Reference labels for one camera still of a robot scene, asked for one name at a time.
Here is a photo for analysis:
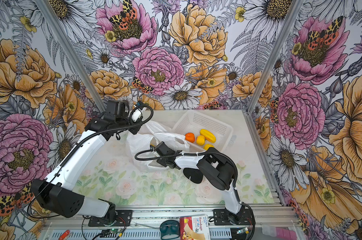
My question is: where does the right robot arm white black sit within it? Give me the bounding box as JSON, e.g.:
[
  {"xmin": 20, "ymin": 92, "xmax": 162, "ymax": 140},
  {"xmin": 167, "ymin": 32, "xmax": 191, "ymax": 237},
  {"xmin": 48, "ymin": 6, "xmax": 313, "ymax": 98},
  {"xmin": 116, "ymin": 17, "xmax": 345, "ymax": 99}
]
[{"xmin": 150, "ymin": 142, "xmax": 243, "ymax": 225}]

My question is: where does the white plastic bag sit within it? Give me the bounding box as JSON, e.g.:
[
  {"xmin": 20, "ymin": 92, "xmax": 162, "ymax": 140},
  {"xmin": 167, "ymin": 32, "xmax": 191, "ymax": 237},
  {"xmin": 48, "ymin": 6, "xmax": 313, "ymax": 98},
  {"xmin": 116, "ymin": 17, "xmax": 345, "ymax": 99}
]
[{"xmin": 126, "ymin": 121, "xmax": 190, "ymax": 172}]

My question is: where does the red handled tool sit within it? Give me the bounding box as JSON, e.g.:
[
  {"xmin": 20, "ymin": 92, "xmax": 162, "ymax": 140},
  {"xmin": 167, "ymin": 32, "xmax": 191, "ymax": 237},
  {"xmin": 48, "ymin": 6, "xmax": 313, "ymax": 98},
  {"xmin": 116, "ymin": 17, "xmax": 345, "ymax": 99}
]
[{"xmin": 58, "ymin": 230, "xmax": 71, "ymax": 240}]

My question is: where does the aluminium corner post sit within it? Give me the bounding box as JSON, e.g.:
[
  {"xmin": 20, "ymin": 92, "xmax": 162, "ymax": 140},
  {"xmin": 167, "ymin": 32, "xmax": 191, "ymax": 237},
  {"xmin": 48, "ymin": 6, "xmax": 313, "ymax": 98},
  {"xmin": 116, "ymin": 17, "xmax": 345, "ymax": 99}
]
[
  {"xmin": 36, "ymin": 1, "xmax": 106, "ymax": 112},
  {"xmin": 247, "ymin": 0, "xmax": 304, "ymax": 115}
]

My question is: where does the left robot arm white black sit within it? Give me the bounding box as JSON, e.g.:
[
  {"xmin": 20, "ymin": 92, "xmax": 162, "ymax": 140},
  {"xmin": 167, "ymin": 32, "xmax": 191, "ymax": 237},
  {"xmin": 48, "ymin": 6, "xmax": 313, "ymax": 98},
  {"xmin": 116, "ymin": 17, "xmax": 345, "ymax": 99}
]
[{"xmin": 31, "ymin": 100, "xmax": 153, "ymax": 224}]

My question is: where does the white plastic mesh basket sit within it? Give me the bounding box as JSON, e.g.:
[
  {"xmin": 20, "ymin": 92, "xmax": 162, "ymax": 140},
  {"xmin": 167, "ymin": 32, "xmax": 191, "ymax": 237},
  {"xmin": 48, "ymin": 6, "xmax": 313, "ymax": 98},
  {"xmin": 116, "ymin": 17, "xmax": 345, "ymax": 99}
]
[{"xmin": 172, "ymin": 110, "xmax": 234, "ymax": 152}]

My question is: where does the aluminium corner post right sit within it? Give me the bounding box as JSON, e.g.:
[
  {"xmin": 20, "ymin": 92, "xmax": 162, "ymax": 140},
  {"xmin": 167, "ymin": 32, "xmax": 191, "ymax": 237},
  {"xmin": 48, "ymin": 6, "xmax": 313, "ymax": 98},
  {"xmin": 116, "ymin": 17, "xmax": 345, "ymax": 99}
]
[{"xmin": 247, "ymin": 0, "xmax": 304, "ymax": 115}]

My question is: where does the red white bandage box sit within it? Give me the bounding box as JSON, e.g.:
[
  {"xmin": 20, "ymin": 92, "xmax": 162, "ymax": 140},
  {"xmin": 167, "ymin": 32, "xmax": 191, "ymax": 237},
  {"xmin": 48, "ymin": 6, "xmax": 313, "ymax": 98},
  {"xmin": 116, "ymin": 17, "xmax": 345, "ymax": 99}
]
[{"xmin": 179, "ymin": 215, "xmax": 211, "ymax": 240}]

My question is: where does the pink transparent packet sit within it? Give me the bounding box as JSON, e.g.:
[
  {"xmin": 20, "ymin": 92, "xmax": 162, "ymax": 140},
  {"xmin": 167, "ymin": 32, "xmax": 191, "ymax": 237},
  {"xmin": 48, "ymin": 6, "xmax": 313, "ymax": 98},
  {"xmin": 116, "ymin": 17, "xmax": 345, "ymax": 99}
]
[{"xmin": 262, "ymin": 225, "xmax": 297, "ymax": 240}]

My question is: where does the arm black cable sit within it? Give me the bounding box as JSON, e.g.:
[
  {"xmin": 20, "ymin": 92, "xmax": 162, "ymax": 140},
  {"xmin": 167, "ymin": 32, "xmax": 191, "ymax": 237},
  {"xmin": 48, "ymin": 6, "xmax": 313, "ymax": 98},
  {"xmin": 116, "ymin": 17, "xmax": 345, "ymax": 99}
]
[
  {"xmin": 134, "ymin": 146, "xmax": 257, "ymax": 240},
  {"xmin": 27, "ymin": 103, "xmax": 154, "ymax": 219}
]

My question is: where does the peach toy fruit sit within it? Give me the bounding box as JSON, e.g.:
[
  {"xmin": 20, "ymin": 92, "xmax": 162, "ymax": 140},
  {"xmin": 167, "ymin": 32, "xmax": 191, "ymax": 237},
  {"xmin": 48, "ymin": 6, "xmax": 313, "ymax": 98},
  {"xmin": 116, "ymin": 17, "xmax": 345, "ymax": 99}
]
[{"xmin": 195, "ymin": 135, "xmax": 206, "ymax": 146}]

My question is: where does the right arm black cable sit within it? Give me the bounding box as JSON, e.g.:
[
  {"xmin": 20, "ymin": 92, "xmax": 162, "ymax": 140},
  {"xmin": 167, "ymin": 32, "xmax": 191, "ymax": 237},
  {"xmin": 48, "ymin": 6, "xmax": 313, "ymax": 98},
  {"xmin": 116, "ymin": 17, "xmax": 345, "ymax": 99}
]
[{"xmin": 134, "ymin": 146, "xmax": 257, "ymax": 240}]

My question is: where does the orange toy orange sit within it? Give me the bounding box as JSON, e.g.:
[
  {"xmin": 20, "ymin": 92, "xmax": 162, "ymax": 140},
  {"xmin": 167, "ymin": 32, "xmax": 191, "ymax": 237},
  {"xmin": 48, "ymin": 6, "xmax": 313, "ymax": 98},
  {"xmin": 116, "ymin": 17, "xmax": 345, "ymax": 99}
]
[{"xmin": 185, "ymin": 133, "xmax": 196, "ymax": 143}]

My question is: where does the yellow toy lemon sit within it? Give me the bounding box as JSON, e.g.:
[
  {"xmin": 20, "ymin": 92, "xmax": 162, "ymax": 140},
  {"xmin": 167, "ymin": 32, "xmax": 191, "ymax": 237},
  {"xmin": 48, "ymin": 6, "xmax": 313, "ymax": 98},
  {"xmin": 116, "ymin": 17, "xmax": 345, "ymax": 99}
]
[{"xmin": 204, "ymin": 144, "xmax": 214, "ymax": 151}]

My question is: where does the aluminium corner post left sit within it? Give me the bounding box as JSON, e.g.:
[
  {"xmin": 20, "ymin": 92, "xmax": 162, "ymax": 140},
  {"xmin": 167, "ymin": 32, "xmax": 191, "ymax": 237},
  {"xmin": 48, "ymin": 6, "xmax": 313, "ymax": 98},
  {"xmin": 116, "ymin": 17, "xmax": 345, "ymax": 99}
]
[{"xmin": 36, "ymin": 1, "xmax": 106, "ymax": 112}]

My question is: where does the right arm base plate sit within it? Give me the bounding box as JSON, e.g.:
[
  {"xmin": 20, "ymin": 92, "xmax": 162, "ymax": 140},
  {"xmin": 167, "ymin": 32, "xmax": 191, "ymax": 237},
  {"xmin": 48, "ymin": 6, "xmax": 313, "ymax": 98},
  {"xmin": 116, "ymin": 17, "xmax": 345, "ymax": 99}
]
[{"xmin": 213, "ymin": 207, "xmax": 256, "ymax": 226}]

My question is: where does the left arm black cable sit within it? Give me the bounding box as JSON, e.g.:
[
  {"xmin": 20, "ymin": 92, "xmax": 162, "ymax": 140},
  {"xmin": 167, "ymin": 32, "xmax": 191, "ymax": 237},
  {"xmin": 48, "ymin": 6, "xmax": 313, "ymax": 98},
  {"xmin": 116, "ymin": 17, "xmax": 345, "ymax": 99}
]
[{"xmin": 27, "ymin": 103, "xmax": 154, "ymax": 219}]

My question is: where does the yellow toy corn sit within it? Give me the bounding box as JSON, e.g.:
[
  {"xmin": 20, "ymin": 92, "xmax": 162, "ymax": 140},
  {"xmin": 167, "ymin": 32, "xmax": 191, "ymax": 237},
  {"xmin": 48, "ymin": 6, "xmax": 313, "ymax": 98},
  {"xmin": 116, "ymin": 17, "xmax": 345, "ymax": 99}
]
[{"xmin": 200, "ymin": 129, "xmax": 217, "ymax": 143}]

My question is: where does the teal round tape dispenser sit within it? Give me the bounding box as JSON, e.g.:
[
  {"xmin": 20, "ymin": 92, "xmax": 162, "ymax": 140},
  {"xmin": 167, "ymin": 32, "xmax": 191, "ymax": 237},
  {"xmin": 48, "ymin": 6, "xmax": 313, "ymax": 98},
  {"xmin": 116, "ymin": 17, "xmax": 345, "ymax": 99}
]
[{"xmin": 159, "ymin": 220, "xmax": 180, "ymax": 240}]

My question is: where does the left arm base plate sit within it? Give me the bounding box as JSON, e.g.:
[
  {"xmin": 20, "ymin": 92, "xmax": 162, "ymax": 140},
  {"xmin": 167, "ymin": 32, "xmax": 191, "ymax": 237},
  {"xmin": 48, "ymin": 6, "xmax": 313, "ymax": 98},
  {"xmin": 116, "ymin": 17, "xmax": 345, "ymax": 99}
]
[{"xmin": 88, "ymin": 210, "xmax": 133, "ymax": 227}]

